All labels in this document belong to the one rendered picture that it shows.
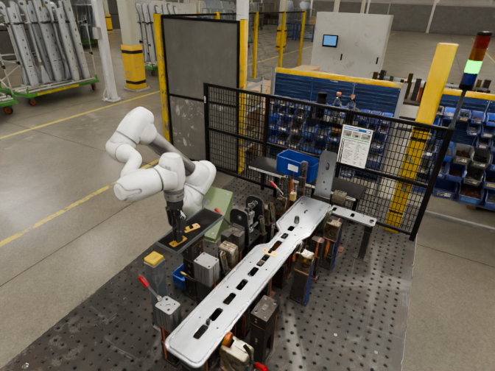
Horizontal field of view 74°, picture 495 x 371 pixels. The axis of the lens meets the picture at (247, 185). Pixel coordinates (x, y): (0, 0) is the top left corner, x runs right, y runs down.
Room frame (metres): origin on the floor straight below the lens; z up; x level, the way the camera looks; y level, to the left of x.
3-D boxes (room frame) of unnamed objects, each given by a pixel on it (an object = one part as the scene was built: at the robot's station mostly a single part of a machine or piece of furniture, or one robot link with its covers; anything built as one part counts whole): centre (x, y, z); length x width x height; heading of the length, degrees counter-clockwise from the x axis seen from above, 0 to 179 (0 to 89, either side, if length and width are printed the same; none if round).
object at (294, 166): (2.26, -0.38, 1.09); 0.30 x 0.17 x 0.13; 53
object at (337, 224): (1.60, -0.52, 0.87); 0.12 x 0.09 x 0.35; 59
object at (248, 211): (1.55, -0.01, 0.94); 0.18 x 0.13 x 0.49; 149
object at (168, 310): (0.94, 0.31, 0.88); 0.11 x 0.10 x 0.36; 59
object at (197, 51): (4.16, 0.62, 1.00); 1.34 x 0.14 x 2.00; 64
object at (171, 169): (1.22, 0.33, 1.54); 0.13 x 0.11 x 0.16; 134
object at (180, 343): (1.34, -0.13, 1.00); 1.38 x 0.22 x 0.02; 149
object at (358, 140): (2.18, -0.75, 1.30); 0.23 x 0.02 x 0.31; 59
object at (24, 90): (7.95, 4.77, 0.88); 1.91 x 1.01 x 1.76; 156
